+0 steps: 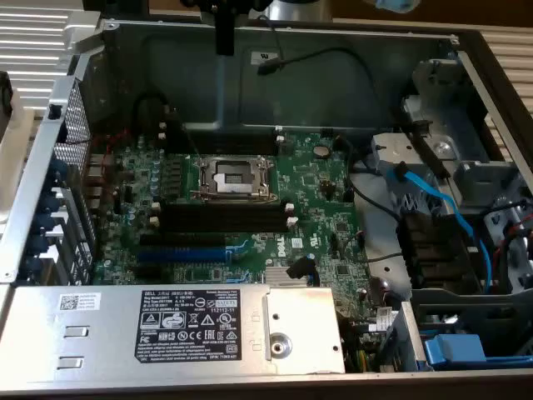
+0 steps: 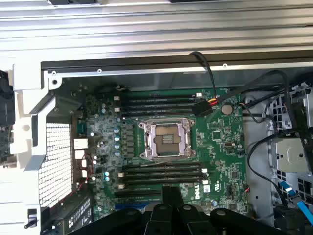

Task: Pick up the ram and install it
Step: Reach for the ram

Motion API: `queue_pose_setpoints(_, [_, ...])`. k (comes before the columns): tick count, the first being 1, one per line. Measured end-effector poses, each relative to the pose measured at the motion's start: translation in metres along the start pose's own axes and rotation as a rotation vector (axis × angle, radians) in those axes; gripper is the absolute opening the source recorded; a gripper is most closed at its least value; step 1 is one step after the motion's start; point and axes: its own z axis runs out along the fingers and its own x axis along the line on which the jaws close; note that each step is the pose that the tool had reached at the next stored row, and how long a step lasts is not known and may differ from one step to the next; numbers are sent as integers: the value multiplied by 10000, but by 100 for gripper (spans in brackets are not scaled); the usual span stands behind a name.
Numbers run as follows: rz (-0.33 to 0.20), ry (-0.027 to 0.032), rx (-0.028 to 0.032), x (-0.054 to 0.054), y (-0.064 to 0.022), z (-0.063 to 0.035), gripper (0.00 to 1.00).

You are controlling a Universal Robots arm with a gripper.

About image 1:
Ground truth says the short black expansion slot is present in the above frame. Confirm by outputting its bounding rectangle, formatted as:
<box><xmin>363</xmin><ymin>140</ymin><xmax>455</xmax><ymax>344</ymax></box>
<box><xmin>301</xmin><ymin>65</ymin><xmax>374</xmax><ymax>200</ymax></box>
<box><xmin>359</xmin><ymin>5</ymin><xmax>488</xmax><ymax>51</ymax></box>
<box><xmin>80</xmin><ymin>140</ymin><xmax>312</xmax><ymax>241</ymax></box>
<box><xmin>133</xmin><ymin>265</ymin><xmax>164</xmax><ymax>281</ymax></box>

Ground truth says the grey metal disk bay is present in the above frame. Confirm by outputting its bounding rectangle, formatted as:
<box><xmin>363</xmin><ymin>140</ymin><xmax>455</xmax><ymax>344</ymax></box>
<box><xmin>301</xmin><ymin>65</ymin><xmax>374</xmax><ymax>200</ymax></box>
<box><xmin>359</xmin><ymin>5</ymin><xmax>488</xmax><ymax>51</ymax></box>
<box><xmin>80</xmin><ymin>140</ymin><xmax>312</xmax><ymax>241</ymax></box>
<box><xmin>370</xmin><ymin>57</ymin><xmax>533</xmax><ymax>293</ymax></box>

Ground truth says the silver finned heat sink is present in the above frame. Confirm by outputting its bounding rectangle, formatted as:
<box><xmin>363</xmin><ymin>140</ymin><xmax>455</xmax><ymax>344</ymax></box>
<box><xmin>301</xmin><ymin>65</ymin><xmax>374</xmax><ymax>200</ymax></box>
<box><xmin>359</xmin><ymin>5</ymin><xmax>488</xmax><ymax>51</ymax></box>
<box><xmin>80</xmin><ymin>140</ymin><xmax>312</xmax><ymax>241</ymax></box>
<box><xmin>265</xmin><ymin>266</ymin><xmax>321</xmax><ymax>288</ymax></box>

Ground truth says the yellow green wire bundle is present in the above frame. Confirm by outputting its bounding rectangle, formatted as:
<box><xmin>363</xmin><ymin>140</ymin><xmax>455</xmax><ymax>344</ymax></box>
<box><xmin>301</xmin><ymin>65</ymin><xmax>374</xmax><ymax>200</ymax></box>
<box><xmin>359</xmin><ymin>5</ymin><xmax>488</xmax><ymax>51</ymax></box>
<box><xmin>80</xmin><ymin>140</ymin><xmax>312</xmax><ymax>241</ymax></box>
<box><xmin>347</xmin><ymin>347</ymin><xmax>374</xmax><ymax>373</ymax></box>

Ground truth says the green motherboard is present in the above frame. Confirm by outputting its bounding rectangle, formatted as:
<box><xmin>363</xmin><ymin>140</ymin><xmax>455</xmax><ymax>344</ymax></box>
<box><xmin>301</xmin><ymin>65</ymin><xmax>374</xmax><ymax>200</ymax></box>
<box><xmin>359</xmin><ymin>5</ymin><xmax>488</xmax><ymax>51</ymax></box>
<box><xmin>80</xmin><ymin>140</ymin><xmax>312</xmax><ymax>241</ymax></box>
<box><xmin>89</xmin><ymin>131</ymin><xmax>376</xmax><ymax>347</ymax></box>

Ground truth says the blue expansion slot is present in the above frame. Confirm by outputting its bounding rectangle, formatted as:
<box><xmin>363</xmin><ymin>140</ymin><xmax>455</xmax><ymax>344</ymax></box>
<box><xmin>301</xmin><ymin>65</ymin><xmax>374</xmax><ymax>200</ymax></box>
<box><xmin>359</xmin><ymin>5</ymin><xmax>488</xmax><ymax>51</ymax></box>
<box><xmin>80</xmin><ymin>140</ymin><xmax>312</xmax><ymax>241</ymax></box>
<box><xmin>136</xmin><ymin>246</ymin><xmax>229</xmax><ymax>264</ymax></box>

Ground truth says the long black expansion slot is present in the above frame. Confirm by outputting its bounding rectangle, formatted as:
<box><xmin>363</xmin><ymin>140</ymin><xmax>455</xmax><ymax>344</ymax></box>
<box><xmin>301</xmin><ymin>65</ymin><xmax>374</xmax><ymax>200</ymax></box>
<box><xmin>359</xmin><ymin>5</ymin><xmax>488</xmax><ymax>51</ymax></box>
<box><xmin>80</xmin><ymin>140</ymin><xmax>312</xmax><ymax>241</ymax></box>
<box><xmin>139</xmin><ymin>232</ymin><xmax>227</xmax><ymax>250</ymax></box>

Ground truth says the black looped wire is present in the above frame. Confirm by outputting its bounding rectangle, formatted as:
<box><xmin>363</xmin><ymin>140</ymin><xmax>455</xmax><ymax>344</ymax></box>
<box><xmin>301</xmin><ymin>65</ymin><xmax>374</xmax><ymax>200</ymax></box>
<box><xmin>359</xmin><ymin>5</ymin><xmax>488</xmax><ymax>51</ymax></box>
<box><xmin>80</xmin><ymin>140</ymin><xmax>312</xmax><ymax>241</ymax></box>
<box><xmin>132</xmin><ymin>90</ymin><xmax>170</xmax><ymax>133</ymax></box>

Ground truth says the silver CPU socket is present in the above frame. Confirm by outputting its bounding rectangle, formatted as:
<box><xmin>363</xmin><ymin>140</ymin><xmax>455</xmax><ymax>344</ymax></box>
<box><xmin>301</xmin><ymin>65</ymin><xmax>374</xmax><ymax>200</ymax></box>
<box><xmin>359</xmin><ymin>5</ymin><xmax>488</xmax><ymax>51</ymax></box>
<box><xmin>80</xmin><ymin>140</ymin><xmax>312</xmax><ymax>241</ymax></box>
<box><xmin>189</xmin><ymin>154</ymin><xmax>281</xmax><ymax>204</ymax></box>

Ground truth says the silver power supply black label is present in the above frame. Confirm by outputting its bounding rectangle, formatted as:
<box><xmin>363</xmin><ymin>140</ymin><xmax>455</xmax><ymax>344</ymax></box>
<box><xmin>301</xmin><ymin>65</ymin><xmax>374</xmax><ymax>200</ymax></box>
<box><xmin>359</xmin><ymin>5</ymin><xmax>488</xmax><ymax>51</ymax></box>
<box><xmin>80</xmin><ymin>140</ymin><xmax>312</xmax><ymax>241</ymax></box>
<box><xmin>0</xmin><ymin>284</ymin><xmax>346</xmax><ymax>376</ymax></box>

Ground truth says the blue plastic bracket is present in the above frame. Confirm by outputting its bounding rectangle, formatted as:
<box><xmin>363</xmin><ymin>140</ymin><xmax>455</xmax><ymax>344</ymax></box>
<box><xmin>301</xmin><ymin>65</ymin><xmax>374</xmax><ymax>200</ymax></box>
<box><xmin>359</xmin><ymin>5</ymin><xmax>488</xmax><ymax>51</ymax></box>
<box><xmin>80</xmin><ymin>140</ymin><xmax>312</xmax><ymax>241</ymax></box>
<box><xmin>423</xmin><ymin>332</ymin><xmax>487</xmax><ymax>371</ymax></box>

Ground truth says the blue slot retainer clip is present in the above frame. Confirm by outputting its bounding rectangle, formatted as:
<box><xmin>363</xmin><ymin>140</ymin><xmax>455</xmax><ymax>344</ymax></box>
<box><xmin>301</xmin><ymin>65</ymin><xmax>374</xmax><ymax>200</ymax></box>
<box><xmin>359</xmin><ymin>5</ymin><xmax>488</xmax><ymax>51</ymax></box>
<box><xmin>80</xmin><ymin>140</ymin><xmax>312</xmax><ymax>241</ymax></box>
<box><xmin>27</xmin><ymin>232</ymin><xmax>50</xmax><ymax>256</ymax></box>
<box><xmin>39</xmin><ymin>192</ymin><xmax>60</xmax><ymax>213</ymax></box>
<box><xmin>22</xmin><ymin>256</ymin><xmax>45</xmax><ymax>277</ymax></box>
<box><xmin>32</xmin><ymin>212</ymin><xmax>55</xmax><ymax>234</ymax></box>
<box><xmin>46</xmin><ymin>160</ymin><xmax>70</xmax><ymax>183</ymax></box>

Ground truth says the thin silver locking lever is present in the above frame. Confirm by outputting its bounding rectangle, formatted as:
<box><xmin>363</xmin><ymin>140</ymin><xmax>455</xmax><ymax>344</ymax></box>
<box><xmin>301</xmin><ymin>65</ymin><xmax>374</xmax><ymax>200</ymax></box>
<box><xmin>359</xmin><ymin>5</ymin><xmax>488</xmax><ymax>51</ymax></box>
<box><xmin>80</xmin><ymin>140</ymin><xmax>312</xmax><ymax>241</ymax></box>
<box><xmin>182</xmin><ymin>123</ymin><xmax>202</xmax><ymax>160</ymax></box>

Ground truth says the black plug blue tab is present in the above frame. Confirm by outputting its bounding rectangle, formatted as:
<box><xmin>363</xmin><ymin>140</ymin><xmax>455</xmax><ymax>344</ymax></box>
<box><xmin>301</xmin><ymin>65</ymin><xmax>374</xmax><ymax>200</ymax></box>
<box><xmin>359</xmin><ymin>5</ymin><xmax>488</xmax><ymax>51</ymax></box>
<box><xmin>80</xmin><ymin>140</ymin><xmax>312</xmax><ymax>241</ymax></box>
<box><xmin>286</xmin><ymin>254</ymin><xmax>320</xmax><ymax>281</ymax></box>

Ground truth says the blue flat wire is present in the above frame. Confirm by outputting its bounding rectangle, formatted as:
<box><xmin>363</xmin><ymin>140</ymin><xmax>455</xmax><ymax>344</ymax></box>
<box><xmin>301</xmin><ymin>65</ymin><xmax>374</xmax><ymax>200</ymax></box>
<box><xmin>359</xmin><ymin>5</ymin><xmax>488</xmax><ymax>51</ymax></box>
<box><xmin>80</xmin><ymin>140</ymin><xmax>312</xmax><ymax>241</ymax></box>
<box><xmin>385</xmin><ymin>164</ymin><xmax>492</xmax><ymax>293</ymax></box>

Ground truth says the grey metal PC case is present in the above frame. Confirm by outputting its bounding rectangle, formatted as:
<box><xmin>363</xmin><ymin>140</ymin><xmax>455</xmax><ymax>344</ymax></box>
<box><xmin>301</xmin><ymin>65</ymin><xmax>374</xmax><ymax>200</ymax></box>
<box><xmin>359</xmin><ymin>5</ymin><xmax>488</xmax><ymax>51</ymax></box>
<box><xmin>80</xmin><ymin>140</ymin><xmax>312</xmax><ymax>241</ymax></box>
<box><xmin>0</xmin><ymin>10</ymin><xmax>533</xmax><ymax>400</ymax></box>

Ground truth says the red black twisted wire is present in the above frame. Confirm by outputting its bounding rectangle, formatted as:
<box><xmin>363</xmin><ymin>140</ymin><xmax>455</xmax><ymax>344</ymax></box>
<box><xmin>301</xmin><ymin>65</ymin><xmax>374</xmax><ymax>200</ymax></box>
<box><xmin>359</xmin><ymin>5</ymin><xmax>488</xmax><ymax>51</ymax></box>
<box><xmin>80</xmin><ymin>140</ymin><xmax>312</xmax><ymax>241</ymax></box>
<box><xmin>68</xmin><ymin>128</ymin><xmax>130</xmax><ymax>197</ymax></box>

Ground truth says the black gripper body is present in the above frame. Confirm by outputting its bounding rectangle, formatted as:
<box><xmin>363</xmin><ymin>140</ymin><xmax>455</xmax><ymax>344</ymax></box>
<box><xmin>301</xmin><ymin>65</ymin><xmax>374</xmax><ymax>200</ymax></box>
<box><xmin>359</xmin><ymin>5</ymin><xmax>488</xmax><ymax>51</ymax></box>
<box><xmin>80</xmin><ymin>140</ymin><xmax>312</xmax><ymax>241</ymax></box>
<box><xmin>179</xmin><ymin>0</ymin><xmax>267</xmax><ymax>24</ymax></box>

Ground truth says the black ribbed drive cage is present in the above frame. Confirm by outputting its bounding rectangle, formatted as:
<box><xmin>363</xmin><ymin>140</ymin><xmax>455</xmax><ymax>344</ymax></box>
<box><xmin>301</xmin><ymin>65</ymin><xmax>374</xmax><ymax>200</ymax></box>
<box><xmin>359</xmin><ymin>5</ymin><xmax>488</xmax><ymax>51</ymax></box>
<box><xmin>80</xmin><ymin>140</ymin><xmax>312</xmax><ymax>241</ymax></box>
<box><xmin>395</xmin><ymin>210</ymin><xmax>480</xmax><ymax>289</ymax></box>

